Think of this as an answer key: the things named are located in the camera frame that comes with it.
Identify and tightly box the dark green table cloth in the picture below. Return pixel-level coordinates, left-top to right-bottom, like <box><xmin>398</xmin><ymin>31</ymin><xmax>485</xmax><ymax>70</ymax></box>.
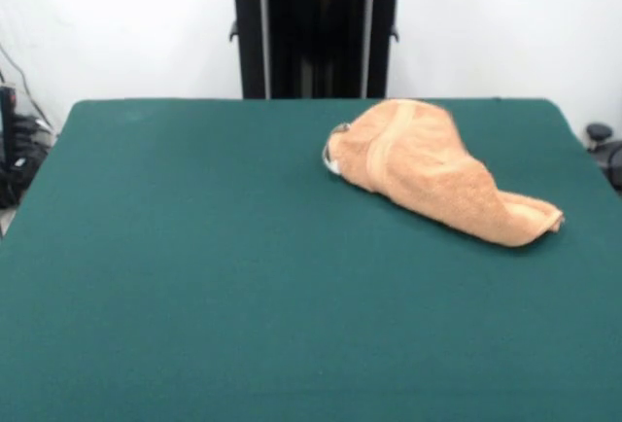
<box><xmin>0</xmin><ymin>96</ymin><xmax>622</xmax><ymax>422</ymax></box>

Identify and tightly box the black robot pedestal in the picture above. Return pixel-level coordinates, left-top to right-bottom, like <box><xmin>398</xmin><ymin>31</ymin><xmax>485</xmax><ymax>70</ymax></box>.
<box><xmin>213</xmin><ymin>0</ymin><xmax>419</xmax><ymax>100</ymax></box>

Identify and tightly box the tan terry towel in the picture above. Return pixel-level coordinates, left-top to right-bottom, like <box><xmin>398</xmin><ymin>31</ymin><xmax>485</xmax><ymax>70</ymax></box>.
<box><xmin>321</xmin><ymin>98</ymin><xmax>567</xmax><ymax>249</ymax></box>

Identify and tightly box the grey caster leg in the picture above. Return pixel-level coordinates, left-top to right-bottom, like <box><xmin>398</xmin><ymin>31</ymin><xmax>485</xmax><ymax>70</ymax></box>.
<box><xmin>585</xmin><ymin>123</ymin><xmax>622</xmax><ymax>170</ymax></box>

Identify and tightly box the black equipment pile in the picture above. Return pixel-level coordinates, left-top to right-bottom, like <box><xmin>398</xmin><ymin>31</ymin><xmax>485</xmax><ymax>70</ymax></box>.
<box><xmin>0</xmin><ymin>84</ymin><xmax>54</xmax><ymax>209</ymax></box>

